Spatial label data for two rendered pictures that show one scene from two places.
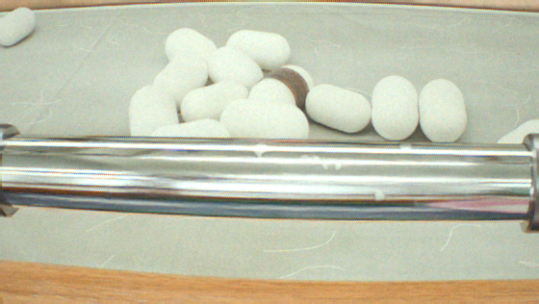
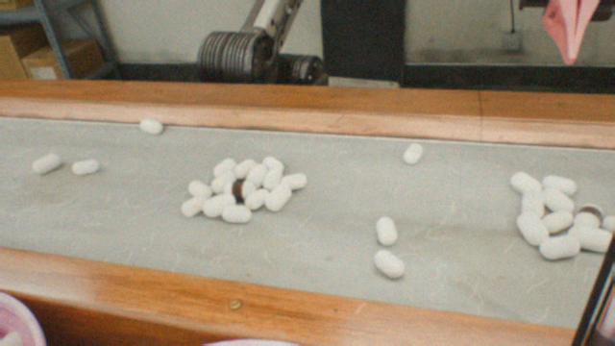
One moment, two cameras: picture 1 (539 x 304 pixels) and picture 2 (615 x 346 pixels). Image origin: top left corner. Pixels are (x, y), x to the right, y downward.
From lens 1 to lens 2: 0.24 m
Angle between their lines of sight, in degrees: 10
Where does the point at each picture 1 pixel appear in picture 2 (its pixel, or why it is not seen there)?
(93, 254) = (537, 306)
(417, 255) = not seen: outside the picture
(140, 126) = (534, 235)
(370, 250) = not seen: outside the picture
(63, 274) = (562, 333)
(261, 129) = (594, 242)
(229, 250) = not seen: hidden behind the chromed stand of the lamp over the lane
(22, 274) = (541, 332)
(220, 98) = (564, 221)
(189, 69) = (540, 202)
